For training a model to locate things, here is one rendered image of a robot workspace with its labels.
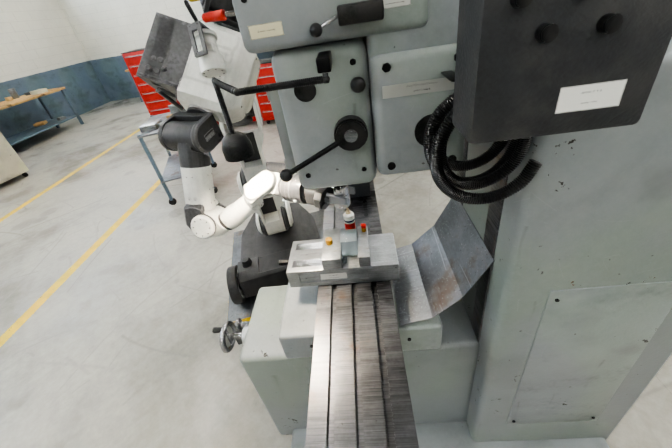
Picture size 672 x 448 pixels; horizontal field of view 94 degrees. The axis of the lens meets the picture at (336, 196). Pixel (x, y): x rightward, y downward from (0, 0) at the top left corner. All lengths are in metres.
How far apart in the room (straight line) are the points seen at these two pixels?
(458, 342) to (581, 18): 0.94
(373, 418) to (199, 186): 0.77
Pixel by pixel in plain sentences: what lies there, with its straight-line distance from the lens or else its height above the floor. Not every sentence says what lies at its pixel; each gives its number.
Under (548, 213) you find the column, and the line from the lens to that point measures 0.74.
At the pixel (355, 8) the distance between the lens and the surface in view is 0.58.
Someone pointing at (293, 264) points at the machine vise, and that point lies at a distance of 1.03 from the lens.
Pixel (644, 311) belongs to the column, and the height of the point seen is 0.95.
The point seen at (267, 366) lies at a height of 0.68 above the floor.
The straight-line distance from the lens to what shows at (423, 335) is 1.05.
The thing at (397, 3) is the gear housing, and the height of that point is 1.67.
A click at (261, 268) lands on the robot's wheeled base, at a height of 0.59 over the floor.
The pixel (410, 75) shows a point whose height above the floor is 1.55.
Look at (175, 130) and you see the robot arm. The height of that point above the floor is 1.43.
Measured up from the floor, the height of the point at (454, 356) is 0.67.
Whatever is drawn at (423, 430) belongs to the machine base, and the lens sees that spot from 1.60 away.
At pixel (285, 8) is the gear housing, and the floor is 1.69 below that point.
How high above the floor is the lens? 1.69
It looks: 32 degrees down
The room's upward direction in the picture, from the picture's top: 10 degrees counter-clockwise
